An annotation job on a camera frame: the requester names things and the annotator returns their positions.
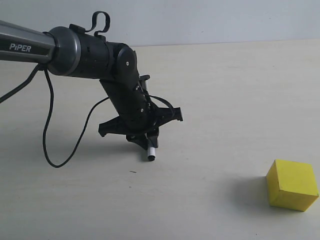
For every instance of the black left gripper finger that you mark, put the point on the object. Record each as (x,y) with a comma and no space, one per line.
(152,138)
(140,140)

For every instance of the yellow foam cube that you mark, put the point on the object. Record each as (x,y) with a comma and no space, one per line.
(291,185)

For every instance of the black and white whiteboard marker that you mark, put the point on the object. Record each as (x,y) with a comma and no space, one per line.
(151,154)

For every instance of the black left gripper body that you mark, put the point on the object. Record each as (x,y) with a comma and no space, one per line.
(140,123)

